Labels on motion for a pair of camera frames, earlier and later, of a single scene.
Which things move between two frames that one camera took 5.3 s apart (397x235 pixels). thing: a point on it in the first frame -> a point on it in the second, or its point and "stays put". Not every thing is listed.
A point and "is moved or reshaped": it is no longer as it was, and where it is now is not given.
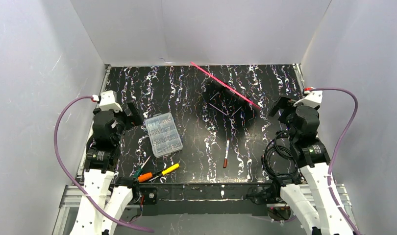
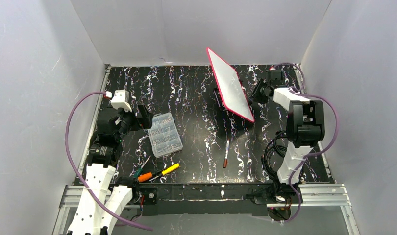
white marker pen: (228, 143) stays put
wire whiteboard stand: (227, 115) -> (214, 91)
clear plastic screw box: (164, 135) stays put
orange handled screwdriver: (146, 176) stays put
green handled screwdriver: (140, 171) stays put
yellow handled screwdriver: (167, 171) stays put
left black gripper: (130, 113) -> (140, 116)
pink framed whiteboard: (216, 79) is moved or reshaped
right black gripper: (281, 106) -> (260, 91)
